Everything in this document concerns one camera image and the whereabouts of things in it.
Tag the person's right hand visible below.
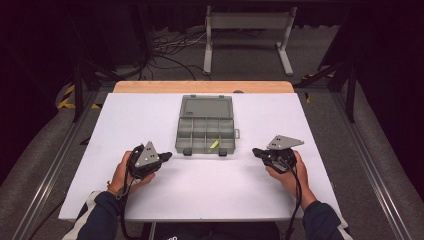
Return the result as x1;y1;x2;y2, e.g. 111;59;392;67
265;150;318;210

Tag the grey translucent compartment box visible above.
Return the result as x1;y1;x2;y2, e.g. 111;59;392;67
174;94;241;157

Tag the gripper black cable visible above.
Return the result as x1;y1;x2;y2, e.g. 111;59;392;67
118;143;145;240
278;156;303;240

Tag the bundle of floor cables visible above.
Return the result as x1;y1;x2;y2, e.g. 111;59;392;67
143;28;216;82

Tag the wooden table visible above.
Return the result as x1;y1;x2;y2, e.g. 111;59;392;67
112;80;295;95

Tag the black tripod stand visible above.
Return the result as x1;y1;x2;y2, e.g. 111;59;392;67
293;6;360;124
61;6;118;124

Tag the yellow-green strip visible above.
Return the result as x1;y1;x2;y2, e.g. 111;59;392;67
208;137;221;154

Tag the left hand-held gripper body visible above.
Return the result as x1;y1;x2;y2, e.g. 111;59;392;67
125;140;165;181

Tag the aluminium floor rail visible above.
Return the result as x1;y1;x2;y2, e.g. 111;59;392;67
10;89;103;240
329;89;414;240

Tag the person's lap in dark clothing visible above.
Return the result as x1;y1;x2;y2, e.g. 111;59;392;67
152;221;282;240

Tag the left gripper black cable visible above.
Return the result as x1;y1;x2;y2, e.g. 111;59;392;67
118;143;145;240

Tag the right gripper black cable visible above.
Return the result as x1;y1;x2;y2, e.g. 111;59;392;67
278;156;303;240

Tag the white metal stand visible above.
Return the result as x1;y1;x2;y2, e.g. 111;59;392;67
202;5;298;77

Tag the person's left hand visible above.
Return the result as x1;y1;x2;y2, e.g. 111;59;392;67
107;150;156;196

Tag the white table board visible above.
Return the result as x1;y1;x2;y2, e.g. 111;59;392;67
58;92;343;223

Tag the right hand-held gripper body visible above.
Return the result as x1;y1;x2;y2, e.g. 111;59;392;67
262;134;305;175

